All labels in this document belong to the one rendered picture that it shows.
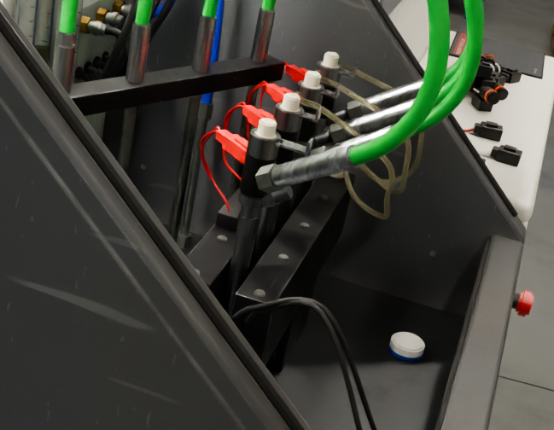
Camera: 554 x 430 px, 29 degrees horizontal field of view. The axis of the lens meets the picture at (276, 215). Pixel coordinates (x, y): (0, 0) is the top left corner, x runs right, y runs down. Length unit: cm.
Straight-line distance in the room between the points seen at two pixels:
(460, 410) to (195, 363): 36
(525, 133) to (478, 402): 65
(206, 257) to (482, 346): 28
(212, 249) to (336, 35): 33
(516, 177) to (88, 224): 83
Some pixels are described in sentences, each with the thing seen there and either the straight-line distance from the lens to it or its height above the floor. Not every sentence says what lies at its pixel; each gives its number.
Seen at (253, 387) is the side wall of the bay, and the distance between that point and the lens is 65.
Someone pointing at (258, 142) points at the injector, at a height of 111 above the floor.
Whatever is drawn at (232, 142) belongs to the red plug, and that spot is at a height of 109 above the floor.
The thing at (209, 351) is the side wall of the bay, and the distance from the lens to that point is 64.
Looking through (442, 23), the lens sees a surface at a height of 129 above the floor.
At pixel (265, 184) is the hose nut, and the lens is 85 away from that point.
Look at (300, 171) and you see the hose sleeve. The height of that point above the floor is 115.
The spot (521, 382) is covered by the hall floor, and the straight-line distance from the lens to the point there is 286.
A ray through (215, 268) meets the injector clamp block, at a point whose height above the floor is 98.
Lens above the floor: 147
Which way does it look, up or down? 26 degrees down
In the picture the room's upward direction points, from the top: 12 degrees clockwise
